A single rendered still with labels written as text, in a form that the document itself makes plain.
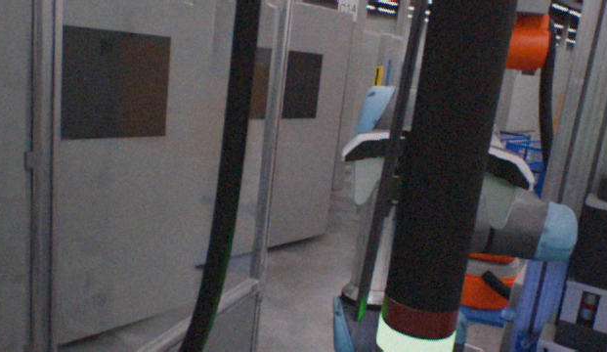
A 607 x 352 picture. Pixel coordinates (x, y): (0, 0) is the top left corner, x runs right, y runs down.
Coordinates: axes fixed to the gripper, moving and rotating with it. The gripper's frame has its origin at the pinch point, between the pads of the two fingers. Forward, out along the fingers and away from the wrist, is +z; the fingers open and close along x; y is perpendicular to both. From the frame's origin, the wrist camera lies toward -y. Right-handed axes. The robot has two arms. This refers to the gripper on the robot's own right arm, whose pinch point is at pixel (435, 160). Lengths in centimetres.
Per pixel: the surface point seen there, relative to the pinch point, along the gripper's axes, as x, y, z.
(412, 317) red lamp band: 0.0, 3.8, 18.7
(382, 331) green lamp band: 1.2, 5.2, 17.9
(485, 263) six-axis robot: -51, 128, -371
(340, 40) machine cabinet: 92, -21, -455
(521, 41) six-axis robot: -48, -32, -386
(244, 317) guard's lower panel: 48, 76, -114
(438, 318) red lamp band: -1.0, 3.7, 18.5
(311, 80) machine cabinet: 107, 15, -425
